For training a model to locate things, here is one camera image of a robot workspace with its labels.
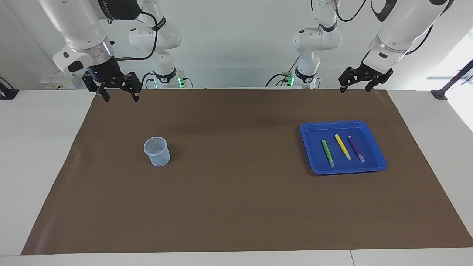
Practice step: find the purple marker pen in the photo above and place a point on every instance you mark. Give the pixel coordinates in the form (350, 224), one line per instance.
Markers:
(355, 147)

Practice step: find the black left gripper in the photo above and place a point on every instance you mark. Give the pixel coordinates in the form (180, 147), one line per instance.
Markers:
(369, 72)

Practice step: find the green marker pen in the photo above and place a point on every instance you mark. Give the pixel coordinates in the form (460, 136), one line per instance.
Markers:
(327, 152)

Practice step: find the light blue mesh pen cup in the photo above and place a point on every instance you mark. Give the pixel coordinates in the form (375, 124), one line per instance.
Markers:
(159, 159)

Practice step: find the yellow marker pen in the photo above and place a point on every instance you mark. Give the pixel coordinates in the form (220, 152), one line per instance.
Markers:
(343, 147)

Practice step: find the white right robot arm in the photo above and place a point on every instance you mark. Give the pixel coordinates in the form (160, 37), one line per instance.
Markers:
(81, 22)

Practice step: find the blue plastic tray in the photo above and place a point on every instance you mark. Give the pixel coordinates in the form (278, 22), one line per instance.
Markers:
(314, 147)

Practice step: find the white wall socket box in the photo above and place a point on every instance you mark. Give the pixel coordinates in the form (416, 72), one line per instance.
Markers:
(59, 79)

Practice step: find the brown table mat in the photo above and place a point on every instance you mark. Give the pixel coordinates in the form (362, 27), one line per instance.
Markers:
(236, 203)

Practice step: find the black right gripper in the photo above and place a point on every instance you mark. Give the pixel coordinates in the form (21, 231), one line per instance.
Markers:
(107, 72)

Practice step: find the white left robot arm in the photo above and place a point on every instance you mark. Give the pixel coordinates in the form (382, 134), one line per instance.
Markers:
(406, 22)

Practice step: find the black table clamp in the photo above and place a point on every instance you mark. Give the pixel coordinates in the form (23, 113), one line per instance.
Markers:
(7, 93)

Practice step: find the black mounting stand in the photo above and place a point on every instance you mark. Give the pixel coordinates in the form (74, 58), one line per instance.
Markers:
(439, 94)

